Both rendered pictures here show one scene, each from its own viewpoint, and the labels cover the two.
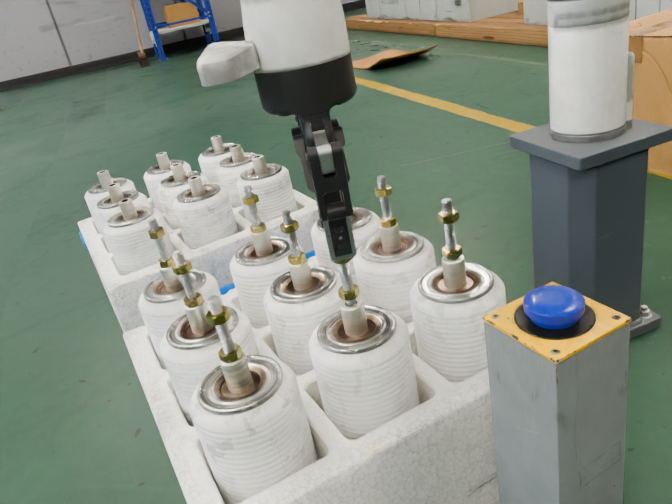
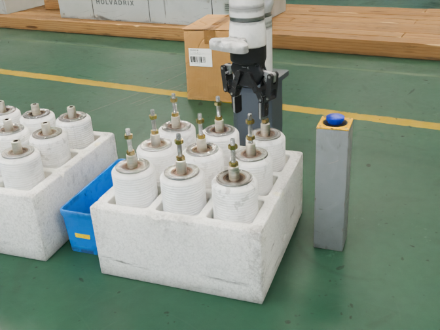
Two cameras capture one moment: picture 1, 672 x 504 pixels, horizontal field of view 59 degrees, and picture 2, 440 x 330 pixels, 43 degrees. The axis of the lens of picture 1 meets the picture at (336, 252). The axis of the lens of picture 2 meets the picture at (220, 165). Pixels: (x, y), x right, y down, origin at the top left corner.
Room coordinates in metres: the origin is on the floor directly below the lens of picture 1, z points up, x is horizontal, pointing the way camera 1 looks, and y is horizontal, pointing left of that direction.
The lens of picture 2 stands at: (-0.27, 0.84, 0.78)
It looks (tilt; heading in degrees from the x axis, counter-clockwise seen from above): 26 degrees down; 315
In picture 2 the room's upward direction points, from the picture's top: 3 degrees counter-clockwise
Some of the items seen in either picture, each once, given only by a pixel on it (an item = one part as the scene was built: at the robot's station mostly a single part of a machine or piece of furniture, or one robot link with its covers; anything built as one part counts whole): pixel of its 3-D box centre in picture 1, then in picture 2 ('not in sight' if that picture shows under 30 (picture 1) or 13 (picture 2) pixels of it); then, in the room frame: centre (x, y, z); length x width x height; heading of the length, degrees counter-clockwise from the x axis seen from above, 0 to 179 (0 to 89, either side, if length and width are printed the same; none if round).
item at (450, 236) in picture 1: (450, 235); not in sight; (0.51, -0.11, 0.31); 0.01 x 0.01 x 0.08
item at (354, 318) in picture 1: (354, 317); (251, 148); (0.47, 0.00, 0.26); 0.02 x 0.02 x 0.03
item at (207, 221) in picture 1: (213, 241); (54, 165); (0.97, 0.21, 0.16); 0.10 x 0.10 x 0.18
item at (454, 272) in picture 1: (454, 272); (265, 129); (0.51, -0.11, 0.26); 0.02 x 0.02 x 0.03
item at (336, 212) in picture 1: (339, 229); (267, 105); (0.42, -0.01, 0.38); 0.03 x 0.01 x 0.05; 2
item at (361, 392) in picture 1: (371, 403); (252, 190); (0.47, 0.00, 0.16); 0.10 x 0.10 x 0.18
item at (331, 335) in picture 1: (356, 329); (251, 154); (0.47, 0.00, 0.25); 0.08 x 0.08 x 0.01
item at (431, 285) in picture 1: (455, 283); (265, 134); (0.51, -0.11, 0.25); 0.08 x 0.08 x 0.01
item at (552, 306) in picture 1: (553, 310); (335, 120); (0.34, -0.14, 0.32); 0.04 x 0.04 x 0.02
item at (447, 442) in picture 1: (330, 397); (206, 209); (0.58, 0.04, 0.09); 0.39 x 0.39 x 0.18; 23
